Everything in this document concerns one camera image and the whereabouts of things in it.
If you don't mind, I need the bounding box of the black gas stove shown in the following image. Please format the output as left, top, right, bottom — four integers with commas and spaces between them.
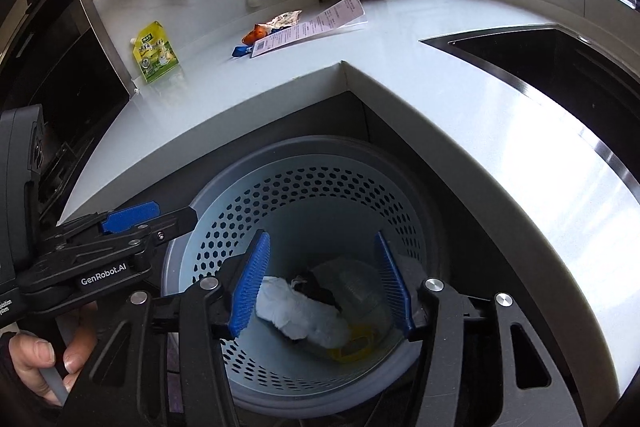
37, 136, 92, 219

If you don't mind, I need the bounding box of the orange peel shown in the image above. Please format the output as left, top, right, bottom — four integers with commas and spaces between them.
242, 24, 274, 46

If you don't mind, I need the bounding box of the purple floor mat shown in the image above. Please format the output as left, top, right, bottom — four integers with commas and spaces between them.
164, 331, 187, 414

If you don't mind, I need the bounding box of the dark grey cloth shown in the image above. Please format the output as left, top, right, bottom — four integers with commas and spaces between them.
292, 269, 342, 309

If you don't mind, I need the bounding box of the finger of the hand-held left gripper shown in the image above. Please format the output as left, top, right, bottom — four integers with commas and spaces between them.
40, 229, 168, 265
59, 201, 199, 239

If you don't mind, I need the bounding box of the grey perforated waste basket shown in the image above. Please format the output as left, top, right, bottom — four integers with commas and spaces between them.
161, 134, 446, 418

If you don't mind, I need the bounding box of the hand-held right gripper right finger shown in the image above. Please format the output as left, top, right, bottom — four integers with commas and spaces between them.
374, 230, 621, 427

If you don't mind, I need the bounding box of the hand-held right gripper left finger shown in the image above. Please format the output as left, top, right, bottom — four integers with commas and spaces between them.
57, 229, 272, 427

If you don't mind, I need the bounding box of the yellow spout pouch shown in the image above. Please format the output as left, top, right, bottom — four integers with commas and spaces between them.
130, 21, 181, 84

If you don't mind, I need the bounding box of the white paper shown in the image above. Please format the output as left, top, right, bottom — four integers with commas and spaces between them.
256, 276, 351, 348

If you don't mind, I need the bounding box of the pink paper receipt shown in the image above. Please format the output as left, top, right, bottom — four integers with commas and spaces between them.
250, 0, 366, 58

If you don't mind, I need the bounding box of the crumpled snack wrapper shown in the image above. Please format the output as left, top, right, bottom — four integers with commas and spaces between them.
254, 9, 304, 33

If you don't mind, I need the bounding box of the black range hood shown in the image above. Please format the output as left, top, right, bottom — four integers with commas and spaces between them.
0, 0, 136, 148

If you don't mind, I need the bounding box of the steel sink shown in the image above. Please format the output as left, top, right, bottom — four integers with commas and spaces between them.
419, 24, 640, 178

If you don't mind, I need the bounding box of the person's left hand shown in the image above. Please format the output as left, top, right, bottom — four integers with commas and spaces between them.
9, 304, 99, 406

